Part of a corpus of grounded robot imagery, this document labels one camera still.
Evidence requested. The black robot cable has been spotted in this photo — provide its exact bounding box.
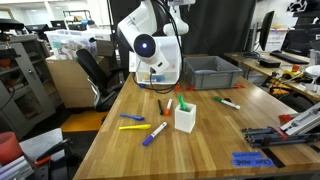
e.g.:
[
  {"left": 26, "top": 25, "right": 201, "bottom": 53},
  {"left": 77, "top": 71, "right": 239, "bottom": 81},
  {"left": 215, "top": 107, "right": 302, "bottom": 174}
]
[{"left": 132, "top": 0, "right": 185, "bottom": 95}]

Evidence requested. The red plastic cup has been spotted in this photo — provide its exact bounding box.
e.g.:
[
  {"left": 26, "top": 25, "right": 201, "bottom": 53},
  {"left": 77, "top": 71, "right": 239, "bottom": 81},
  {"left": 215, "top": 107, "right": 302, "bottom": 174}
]
[{"left": 0, "top": 132, "right": 23, "bottom": 165}]

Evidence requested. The blue pen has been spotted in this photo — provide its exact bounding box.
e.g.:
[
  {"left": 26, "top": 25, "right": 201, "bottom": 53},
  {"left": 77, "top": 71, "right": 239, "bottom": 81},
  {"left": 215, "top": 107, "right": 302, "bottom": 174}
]
[{"left": 119, "top": 114, "right": 145, "bottom": 121}]

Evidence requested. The black computer monitor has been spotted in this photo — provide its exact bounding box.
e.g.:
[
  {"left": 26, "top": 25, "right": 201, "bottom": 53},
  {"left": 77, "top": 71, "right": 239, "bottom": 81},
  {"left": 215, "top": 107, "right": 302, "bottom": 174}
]
[{"left": 259, "top": 11, "right": 274, "bottom": 50}]

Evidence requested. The cardboard box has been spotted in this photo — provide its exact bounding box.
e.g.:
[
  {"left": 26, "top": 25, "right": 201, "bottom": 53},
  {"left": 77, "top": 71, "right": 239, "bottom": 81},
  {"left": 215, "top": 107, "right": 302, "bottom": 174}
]
[{"left": 46, "top": 56, "right": 94, "bottom": 108}]

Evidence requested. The orange capped white marker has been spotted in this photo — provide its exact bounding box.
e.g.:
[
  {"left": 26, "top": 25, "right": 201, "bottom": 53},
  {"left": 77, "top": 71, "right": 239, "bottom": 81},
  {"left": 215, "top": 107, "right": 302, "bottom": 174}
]
[{"left": 164, "top": 99, "right": 172, "bottom": 116}]

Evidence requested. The white plastic drawer unit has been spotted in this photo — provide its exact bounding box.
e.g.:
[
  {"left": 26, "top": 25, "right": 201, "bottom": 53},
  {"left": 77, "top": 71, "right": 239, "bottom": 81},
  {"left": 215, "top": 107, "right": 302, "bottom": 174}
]
[{"left": 128, "top": 35, "right": 183, "bottom": 86}]

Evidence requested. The black pen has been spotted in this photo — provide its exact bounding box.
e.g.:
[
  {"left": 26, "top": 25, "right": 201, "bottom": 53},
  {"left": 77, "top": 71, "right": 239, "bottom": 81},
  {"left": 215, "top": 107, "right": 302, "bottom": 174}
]
[{"left": 157, "top": 99, "right": 164, "bottom": 115}]

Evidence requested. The blue tape label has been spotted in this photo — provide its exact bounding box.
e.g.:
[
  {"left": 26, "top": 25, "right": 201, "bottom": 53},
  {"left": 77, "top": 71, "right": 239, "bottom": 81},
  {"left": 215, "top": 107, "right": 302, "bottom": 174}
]
[{"left": 231, "top": 152, "right": 274, "bottom": 167}]

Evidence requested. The aluminium extrusion rail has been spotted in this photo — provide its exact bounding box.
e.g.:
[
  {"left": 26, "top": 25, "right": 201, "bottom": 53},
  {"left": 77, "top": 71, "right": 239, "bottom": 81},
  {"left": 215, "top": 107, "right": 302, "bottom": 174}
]
[{"left": 280, "top": 103, "right": 320, "bottom": 135}]

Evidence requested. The black office chair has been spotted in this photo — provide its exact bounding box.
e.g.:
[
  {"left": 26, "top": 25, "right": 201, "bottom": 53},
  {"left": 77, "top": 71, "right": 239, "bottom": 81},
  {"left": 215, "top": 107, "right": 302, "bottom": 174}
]
[{"left": 76, "top": 49, "right": 124, "bottom": 112}]

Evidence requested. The grey plastic bin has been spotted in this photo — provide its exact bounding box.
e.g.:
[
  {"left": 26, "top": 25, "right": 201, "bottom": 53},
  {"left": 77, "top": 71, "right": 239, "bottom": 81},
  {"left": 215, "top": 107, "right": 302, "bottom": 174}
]
[{"left": 184, "top": 56, "right": 242, "bottom": 90}]

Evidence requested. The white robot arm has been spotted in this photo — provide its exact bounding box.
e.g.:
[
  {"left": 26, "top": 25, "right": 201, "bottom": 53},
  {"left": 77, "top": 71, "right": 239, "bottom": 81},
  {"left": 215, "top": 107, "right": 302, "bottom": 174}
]
[{"left": 117, "top": 0, "right": 196, "bottom": 73}]

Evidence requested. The white square pen cup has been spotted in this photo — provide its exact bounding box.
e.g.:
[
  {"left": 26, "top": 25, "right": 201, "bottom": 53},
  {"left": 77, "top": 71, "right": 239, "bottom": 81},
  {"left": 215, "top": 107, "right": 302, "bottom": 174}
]
[{"left": 174, "top": 103, "right": 196, "bottom": 133}]

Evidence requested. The green capped white marker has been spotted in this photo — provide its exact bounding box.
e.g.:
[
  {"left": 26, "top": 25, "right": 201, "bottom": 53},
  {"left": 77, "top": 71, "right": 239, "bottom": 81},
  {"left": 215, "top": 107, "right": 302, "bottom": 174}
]
[{"left": 214, "top": 97, "right": 241, "bottom": 110}]

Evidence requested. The green marker in cup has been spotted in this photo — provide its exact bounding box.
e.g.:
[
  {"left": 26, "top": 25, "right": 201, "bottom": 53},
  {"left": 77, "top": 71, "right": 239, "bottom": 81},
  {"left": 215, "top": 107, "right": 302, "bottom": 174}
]
[{"left": 178, "top": 94, "right": 188, "bottom": 111}]

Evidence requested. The clear plastic storage tub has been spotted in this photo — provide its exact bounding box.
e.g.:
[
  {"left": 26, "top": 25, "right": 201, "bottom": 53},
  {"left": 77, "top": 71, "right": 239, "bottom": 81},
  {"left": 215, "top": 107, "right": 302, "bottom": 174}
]
[{"left": 45, "top": 29, "right": 97, "bottom": 60}]

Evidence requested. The grey metal cabinet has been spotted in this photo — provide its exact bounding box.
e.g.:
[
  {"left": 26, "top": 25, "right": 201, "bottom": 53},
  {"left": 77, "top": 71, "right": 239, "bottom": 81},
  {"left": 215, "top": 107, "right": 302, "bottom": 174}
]
[{"left": 0, "top": 35, "right": 55, "bottom": 138}]

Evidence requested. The white bowl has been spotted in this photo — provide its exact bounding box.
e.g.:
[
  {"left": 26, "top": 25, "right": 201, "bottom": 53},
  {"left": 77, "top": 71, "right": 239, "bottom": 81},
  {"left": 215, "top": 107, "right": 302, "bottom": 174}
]
[{"left": 305, "top": 65, "right": 320, "bottom": 78}]

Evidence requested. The black keyboard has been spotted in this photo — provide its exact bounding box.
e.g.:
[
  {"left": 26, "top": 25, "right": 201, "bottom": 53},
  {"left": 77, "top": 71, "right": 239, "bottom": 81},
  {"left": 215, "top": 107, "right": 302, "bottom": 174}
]
[{"left": 269, "top": 50, "right": 309, "bottom": 65}]

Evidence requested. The yellow marker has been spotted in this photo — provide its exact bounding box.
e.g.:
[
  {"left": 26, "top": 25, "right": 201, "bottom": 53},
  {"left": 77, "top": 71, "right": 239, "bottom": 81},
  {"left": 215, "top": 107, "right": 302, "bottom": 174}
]
[{"left": 118, "top": 124, "right": 151, "bottom": 130}]

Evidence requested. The black camera tripod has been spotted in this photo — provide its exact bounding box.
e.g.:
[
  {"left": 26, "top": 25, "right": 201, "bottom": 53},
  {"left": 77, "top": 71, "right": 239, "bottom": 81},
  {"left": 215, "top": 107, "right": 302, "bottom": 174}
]
[{"left": 241, "top": 127, "right": 320, "bottom": 148}]

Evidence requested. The blue capped white marker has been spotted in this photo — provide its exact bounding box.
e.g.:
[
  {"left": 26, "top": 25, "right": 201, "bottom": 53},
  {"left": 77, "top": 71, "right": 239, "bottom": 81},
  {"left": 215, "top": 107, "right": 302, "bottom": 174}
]
[{"left": 142, "top": 122, "right": 167, "bottom": 146}]

